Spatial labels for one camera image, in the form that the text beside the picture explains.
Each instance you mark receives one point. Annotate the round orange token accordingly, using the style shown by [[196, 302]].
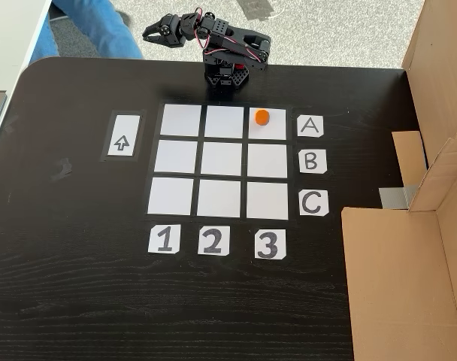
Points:
[[262, 117]]

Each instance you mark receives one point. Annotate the white nine-square grid sheet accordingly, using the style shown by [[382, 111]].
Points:
[[221, 159]]

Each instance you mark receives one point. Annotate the person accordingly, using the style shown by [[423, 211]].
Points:
[[100, 30]]

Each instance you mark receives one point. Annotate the grey floor outlet plate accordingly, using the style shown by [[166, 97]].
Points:
[[258, 7]]

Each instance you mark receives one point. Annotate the white arrow paper sheet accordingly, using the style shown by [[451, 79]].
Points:
[[124, 135]]

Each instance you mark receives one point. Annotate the white desk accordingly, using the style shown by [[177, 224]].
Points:
[[10, 37]]

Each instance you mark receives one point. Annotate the paper sheet letter A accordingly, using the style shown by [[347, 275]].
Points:
[[310, 126]]

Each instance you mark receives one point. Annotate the paper sheet number 1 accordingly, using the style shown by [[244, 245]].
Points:
[[164, 238]]

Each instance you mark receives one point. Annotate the paper sheet number 2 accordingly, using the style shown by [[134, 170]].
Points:
[[214, 240]]

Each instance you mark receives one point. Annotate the paper sheet letter C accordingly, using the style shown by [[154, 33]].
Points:
[[313, 203]]

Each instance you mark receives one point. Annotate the paper sheet number 3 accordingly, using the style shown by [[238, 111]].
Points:
[[270, 244]]

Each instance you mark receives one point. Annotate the brown cardboard screen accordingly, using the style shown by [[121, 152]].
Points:
[[397, 282]]

